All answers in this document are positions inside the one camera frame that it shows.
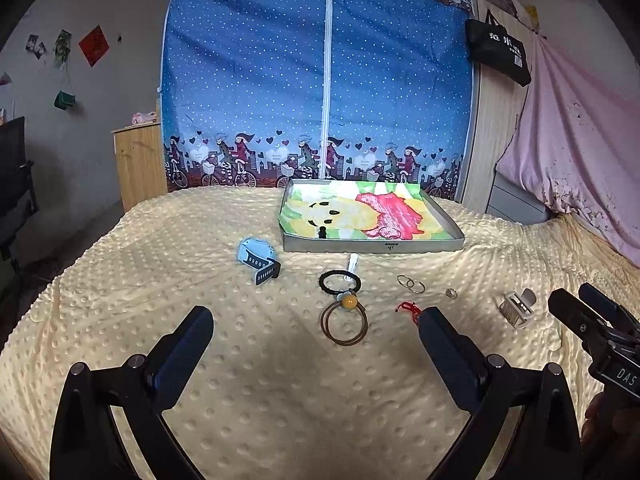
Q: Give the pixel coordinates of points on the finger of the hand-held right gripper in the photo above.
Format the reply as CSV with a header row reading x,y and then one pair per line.
x,y
607,307
575,312

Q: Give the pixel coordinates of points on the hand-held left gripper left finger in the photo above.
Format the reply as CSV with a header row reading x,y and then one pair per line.
x,y
184,342

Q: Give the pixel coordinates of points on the black tote bag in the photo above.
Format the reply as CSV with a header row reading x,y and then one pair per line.
x,y
500,50

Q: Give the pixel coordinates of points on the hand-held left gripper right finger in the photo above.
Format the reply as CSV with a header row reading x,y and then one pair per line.
x,y
441,341

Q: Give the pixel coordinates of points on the grey drawer unit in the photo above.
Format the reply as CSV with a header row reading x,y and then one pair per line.
x,y
515,200

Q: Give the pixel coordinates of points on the clear hair claw clip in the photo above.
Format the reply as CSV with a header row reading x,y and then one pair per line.
x,y
513,307

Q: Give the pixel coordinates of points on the small wall photos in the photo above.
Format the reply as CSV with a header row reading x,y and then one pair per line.
x,y
35,46

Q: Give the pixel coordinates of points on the pink toy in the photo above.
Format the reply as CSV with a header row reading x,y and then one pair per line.
x,y
145,118

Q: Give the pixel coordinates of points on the person's right hand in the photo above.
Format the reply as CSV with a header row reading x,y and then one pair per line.
x,y
593,416

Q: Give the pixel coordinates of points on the light blue smartwatch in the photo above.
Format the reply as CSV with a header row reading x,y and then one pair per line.
x,y
252,252

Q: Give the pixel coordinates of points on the small wooden cabinet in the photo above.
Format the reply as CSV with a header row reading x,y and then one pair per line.
x,y
140,165

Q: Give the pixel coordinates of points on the grey metal tray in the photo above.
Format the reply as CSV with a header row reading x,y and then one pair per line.
x,y
370,246

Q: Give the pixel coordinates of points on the yellow dotted blanket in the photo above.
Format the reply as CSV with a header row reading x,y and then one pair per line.
x,y
280,400

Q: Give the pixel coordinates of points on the blue printed fabric wardrobe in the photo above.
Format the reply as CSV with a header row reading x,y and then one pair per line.
x,y
250,85

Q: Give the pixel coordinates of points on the thin gold hoop earring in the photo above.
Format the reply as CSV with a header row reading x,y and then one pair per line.
x,y
423,286
399,280

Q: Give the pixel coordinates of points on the plant picture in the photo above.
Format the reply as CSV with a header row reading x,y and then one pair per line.
x,y
62,46

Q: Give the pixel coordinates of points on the painted paper sheet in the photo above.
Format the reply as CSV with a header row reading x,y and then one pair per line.
x,y
400,210

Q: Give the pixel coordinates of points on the wooden wardrobe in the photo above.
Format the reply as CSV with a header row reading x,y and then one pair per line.
x,y
492,120

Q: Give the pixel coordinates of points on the red paper square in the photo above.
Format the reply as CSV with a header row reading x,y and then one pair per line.
x,y
94,46

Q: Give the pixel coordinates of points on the pink cloth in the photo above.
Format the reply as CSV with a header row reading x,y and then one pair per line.
x,y
575,135

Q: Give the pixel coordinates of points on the small green bag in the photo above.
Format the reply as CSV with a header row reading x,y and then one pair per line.
x,y
65,99

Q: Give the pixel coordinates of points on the black chair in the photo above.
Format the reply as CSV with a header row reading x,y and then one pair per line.
x,y
15,175

